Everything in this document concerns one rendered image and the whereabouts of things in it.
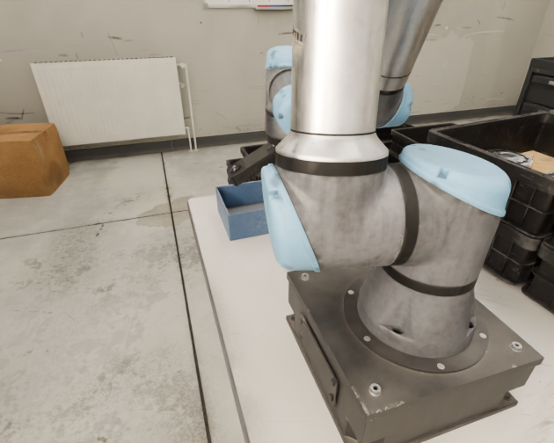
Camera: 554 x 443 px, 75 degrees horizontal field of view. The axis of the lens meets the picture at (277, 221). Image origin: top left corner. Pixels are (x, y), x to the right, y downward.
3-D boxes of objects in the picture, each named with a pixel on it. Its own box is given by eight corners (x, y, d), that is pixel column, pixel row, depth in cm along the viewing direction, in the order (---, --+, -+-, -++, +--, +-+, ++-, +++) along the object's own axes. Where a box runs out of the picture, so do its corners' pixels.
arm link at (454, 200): (505, 285, 41) (553, 173, 34) (391, 293, 39) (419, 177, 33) (448, 229, 51) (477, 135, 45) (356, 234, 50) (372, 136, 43)
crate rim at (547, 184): (556, 197, 58) (562, 184, 57) (422, 140, 82) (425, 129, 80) (688, 159, 72) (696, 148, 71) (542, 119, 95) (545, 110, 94)
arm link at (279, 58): (268, 56, 58) (263, 42, 65) (266, 121, 65) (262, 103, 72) (316, 56, 59) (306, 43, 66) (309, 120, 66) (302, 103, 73)
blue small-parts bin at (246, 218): (229, 241, 84) (228, 214, 80) (217, 210, 96) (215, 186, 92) (309, 226, 89) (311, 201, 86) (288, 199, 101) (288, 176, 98)
